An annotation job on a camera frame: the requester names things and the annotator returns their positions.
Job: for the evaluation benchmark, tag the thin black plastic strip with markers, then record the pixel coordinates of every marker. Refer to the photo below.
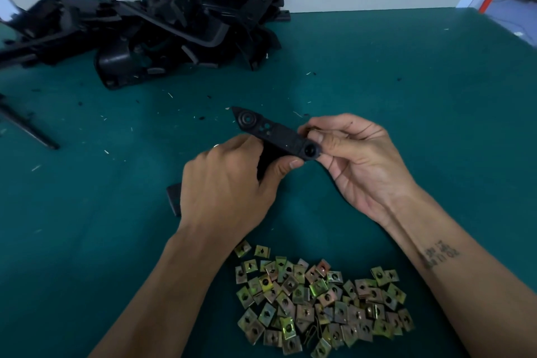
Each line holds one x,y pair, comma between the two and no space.
25,125

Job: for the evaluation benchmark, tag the white metal post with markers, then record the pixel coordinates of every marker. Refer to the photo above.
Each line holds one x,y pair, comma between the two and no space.
8,5

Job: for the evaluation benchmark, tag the pile of black plastic brackets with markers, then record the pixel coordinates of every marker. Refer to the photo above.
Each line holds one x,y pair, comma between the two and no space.
159,22

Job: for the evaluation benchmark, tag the green table cloth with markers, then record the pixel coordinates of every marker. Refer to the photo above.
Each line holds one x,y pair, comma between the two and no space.
453,118

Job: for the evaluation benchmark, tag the person's left hand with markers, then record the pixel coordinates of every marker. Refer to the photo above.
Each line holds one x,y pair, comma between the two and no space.
226,194

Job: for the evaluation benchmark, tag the person's left forearm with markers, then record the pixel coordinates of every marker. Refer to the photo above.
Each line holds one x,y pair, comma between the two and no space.
168,303

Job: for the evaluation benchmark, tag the person's right forearm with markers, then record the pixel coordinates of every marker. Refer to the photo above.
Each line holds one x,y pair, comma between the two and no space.
470,286

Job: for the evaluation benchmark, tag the black plastic bracket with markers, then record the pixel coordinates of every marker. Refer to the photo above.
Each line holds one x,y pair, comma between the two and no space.
268,127

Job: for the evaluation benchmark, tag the person's right hand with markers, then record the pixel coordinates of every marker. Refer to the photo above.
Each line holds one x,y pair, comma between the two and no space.
365,165

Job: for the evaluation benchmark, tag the pile of brass clip nuts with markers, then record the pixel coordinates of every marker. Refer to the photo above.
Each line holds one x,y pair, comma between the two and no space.
323,303

